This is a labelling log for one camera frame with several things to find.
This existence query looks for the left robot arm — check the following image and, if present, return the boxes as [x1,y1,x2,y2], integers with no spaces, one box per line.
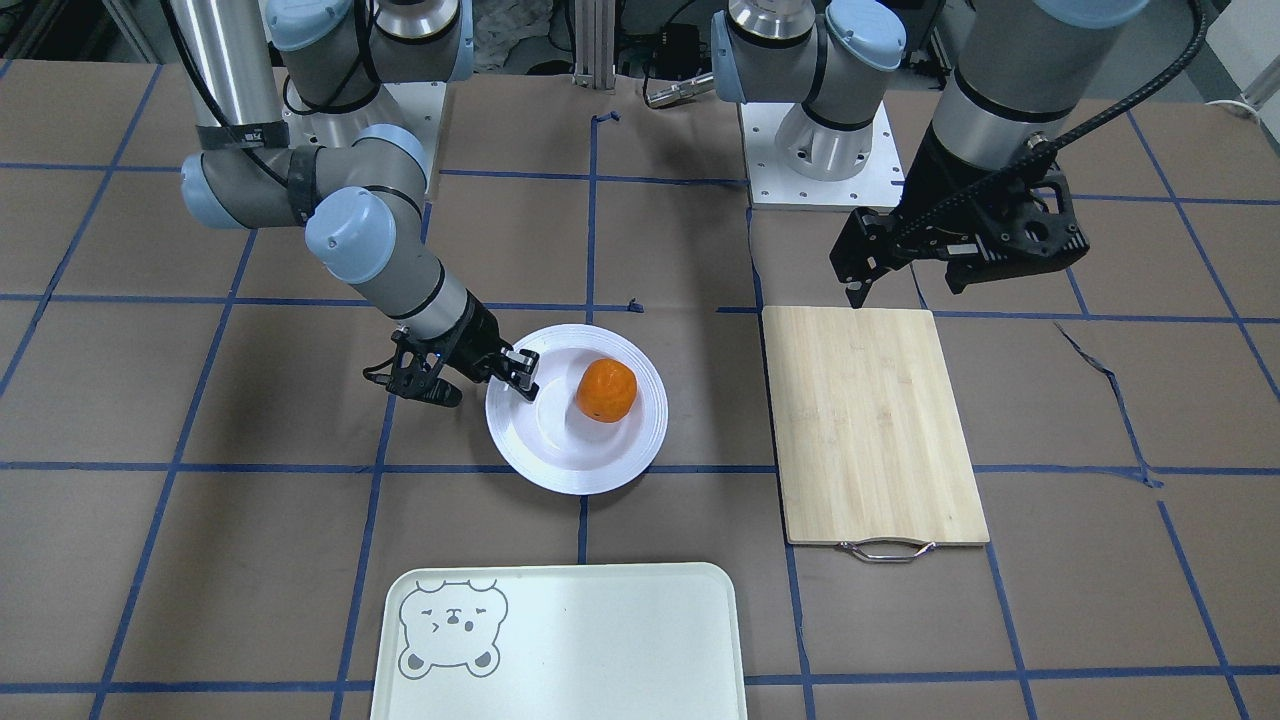
[710,1,1208,307]

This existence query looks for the white round plate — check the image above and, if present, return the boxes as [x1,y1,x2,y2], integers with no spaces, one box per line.
[485,324,669,495]

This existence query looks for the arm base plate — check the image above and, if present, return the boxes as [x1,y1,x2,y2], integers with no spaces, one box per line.
[739,102,905,211]
[282,77,451,197]

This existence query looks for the bamboo cutting board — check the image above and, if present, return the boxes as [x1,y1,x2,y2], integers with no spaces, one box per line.
[762,306,989,559]

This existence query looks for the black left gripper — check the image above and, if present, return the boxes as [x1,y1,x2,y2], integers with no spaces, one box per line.
[829,128,1091,309]

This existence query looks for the orange fruit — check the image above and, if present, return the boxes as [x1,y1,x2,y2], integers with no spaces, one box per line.
[573,357,637,424]

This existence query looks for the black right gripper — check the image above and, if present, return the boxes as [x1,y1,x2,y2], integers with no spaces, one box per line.
[364,295,540,407]

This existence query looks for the aluminium frame post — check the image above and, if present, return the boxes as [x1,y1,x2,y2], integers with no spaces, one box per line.
[572,0,616,94]

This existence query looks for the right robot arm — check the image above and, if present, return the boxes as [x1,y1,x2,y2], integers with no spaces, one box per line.
[160,1,539,407]

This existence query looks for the cream bear tray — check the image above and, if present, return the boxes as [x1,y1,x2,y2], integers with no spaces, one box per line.
[371,562,748,719]

